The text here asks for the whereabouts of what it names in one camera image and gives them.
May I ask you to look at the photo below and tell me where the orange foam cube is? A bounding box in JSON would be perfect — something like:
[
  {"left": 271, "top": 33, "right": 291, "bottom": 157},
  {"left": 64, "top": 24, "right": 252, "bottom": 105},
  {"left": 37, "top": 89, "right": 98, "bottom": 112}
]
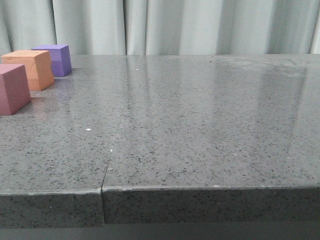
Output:
[{"left": 1, "top": 50, "right": 55, "bottom": 91}]

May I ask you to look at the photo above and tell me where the grey pleated curtain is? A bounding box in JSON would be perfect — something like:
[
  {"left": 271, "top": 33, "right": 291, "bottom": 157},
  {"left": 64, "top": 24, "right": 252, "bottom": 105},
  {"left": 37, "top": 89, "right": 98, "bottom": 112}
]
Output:
[{"left": 0, "top": 0, "right": 320, "bottom": 55}]

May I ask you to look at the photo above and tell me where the purple foam cube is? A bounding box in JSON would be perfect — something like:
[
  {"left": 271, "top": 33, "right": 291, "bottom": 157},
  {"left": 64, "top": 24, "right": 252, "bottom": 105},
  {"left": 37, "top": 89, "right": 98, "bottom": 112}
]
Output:
[{"left": 31, "top": 44, "right": 72, "bottom": 77}]

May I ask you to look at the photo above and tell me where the pink foam cube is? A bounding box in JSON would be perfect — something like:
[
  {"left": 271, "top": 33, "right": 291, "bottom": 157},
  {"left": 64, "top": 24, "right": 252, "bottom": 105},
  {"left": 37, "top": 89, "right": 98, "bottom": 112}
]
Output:
[{"left": 0, "top": 64, "right": 31, "bottom": 116}]

